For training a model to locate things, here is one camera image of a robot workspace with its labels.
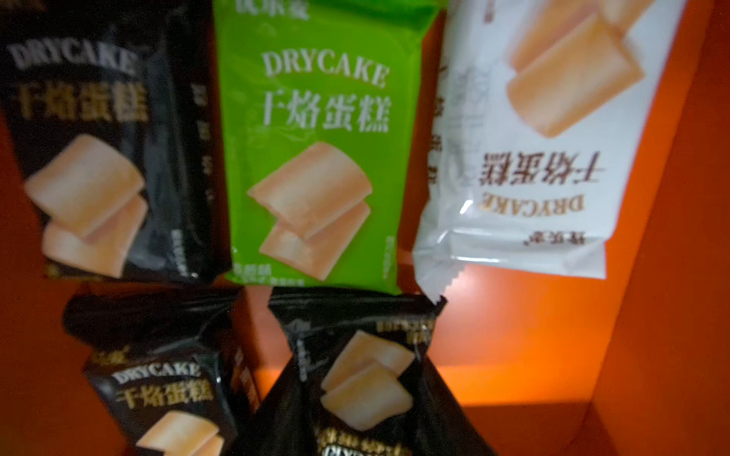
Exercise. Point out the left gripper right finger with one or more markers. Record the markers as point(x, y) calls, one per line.
point(442, 428)

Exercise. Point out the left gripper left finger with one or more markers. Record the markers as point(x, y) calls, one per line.
point(281, 426)

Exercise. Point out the black cookie packet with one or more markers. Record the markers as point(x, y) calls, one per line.
point(107, 107)
point(358, 356)
point(169, 368)

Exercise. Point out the green cookie packet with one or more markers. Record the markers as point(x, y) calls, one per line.
point(318, 102)

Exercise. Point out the white cookie packet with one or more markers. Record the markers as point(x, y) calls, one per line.
point(541, 108)

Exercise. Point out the orange storage box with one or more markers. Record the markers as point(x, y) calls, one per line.
point(635, 364)

